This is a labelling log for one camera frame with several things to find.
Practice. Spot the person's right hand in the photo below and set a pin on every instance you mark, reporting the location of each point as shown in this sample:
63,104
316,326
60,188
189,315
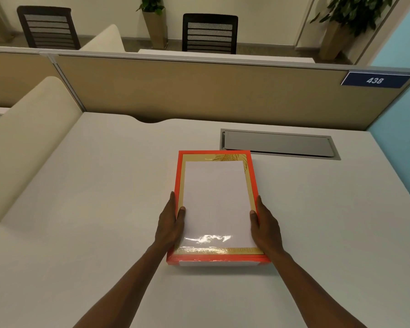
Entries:
266,232

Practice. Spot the person's left hand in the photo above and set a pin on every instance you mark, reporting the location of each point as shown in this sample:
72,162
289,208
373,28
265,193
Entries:
169,228

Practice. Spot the blue number sign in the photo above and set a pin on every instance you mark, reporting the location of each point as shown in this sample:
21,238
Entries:
376,80

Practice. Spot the beige desk partition panel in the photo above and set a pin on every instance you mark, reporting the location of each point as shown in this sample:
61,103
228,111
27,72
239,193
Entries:
17,78
208,92

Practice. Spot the person's right forearm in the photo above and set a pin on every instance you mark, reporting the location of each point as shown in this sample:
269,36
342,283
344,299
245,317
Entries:
314,293

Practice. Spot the black mesh office chair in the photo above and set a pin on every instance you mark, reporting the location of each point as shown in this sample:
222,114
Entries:
48,28
210,34

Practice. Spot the large potted green plant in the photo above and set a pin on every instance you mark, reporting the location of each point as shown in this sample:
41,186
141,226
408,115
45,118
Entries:
355,13

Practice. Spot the red box lid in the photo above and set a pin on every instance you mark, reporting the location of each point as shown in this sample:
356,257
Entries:
215,198

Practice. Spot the cream curved desk divider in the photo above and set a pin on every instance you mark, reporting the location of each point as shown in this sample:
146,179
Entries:
106,40
24,143

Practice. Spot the white cardboard box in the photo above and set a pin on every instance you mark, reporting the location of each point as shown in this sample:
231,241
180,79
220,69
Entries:
218,263

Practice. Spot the small potted green plant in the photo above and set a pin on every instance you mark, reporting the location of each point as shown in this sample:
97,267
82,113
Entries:
155,23

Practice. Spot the person's left forearm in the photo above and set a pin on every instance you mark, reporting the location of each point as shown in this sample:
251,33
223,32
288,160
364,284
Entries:
126,290

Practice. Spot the white office desk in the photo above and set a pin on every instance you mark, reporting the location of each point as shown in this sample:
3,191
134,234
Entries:
259,58

